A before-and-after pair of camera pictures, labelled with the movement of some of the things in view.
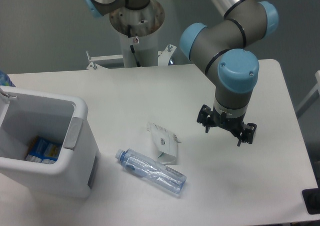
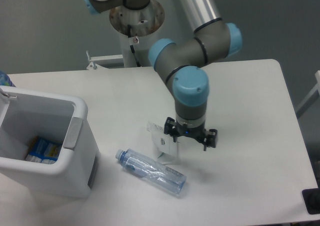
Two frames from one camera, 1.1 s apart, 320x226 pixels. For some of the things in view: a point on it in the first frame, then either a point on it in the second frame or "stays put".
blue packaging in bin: (42, 151) stays put
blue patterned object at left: (5, 80) stays put
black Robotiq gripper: (207, 117) to (209, 139)
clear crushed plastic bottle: (164, 176) stays put
